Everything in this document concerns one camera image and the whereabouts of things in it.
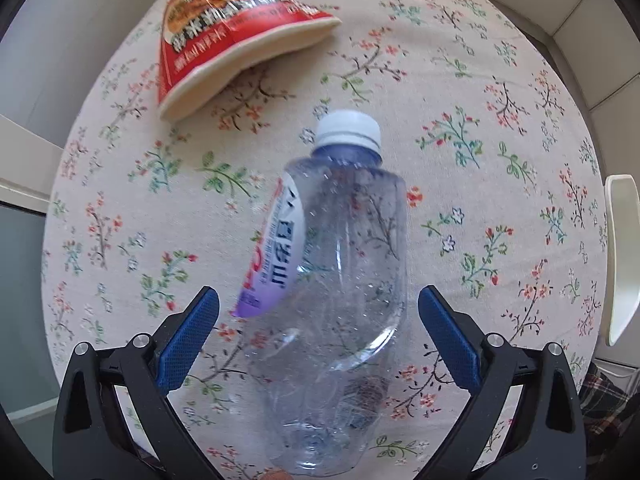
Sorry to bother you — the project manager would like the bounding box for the floral tablecloth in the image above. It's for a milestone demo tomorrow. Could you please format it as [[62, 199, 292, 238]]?
[[40, 0, 608, 480]]

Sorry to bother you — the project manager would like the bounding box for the plaid clothing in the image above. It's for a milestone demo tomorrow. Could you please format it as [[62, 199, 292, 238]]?
[[577, 360, 637, 480]]

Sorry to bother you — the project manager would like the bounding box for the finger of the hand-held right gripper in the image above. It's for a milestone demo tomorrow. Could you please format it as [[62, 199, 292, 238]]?
[[52, 285, 223, 480], [415, 284, 586, 480]]

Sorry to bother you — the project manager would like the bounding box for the squashed red paper bowl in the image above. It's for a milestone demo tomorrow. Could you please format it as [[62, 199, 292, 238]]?
[[157, 0, 343, 122]]

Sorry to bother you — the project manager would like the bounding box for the clear plastic bottle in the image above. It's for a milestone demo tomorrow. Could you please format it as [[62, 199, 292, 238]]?
[[230, 109, 407, 478]]

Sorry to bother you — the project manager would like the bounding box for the white plastic chair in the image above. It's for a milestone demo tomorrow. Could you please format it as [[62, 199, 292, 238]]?
[[598, 174, 640, 348]]

